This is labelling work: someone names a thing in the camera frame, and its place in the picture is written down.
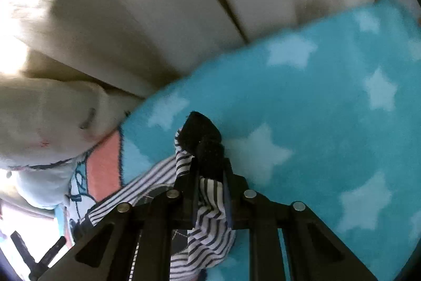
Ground black striped child pants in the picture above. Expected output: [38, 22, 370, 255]
[69, 111, 235, 280]

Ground light blue plush pillow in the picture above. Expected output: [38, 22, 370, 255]
[11, 158, 77, 210]

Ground white floral print pillow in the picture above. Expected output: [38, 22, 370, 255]
[1, 78, 141, 170]

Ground teal cartoon fleece blanket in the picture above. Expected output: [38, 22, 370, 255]
[69, 0, 420, 280]

